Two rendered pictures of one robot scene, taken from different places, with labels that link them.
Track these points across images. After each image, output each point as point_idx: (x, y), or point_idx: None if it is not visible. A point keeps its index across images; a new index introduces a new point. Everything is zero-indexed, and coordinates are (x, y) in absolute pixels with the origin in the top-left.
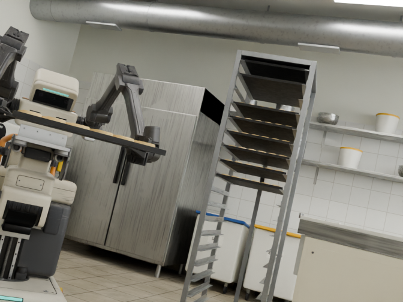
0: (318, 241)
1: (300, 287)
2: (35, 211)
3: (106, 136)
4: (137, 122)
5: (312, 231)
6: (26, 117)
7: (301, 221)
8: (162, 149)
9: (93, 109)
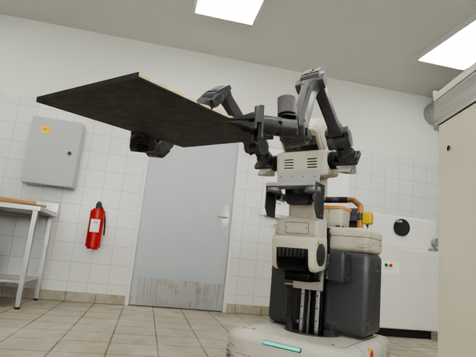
0: (455, 118)
1: (442, 232)
2: (302, 254)
3: (90, 86)
4: (297, 108)
5: (450, 109)
6: (42, 98)
7: (435, 105)
8: (134, 72)
9: (325, 134)
